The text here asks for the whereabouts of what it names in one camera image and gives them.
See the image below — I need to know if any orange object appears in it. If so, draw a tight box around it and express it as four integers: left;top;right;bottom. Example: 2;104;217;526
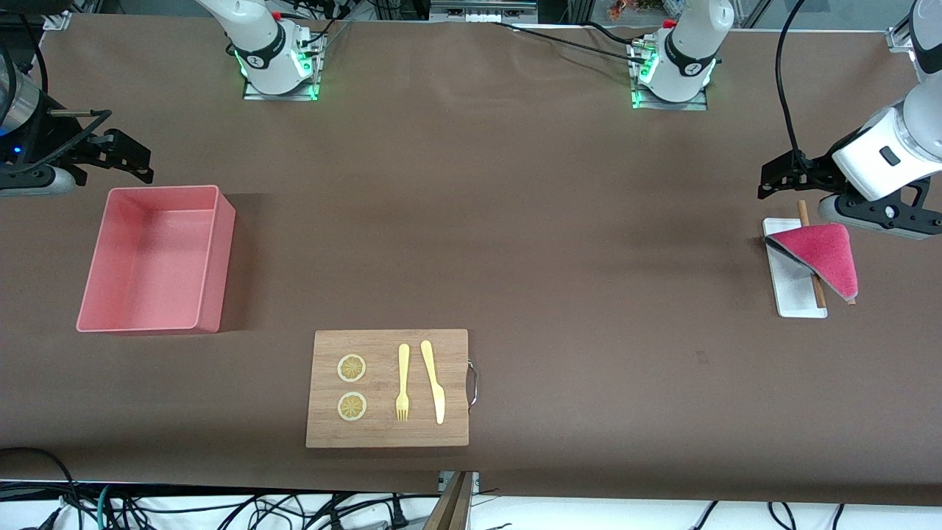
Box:
607;0;659;21

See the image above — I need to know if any black cable across table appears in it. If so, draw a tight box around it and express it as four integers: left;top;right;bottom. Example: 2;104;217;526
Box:
493;21;648;58

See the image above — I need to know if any pink cloth with grey edge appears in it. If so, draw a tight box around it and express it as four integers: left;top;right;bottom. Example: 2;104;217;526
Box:
765;223;860;301

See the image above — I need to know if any black cable loop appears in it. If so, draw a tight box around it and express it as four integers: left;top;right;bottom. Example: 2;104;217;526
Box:
0;447;78;530

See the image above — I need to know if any yellow fork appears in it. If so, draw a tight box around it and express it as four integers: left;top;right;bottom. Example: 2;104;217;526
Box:
395;344;411;423

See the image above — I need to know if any wooden cutting board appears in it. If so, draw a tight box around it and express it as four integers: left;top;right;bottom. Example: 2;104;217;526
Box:
305;329;470;448

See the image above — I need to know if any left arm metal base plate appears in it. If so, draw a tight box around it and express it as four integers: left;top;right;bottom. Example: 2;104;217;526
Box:
631;40;709;111

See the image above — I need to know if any pink plastic bin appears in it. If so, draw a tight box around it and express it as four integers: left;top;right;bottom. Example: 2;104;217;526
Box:
77;185;236;334

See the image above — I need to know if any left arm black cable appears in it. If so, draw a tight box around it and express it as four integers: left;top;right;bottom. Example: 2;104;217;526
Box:
776;0;814;159

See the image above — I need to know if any yellow knife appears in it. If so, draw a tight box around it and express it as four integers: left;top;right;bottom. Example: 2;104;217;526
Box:
420;340;446;425

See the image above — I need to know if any wooden plank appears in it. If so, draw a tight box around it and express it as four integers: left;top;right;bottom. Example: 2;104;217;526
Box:
423;471;474;530

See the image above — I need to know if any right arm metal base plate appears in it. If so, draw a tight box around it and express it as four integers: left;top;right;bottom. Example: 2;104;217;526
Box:
243;28;322;102

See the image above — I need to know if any white rack tray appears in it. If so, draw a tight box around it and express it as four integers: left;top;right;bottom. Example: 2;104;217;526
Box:
762;218;828;319

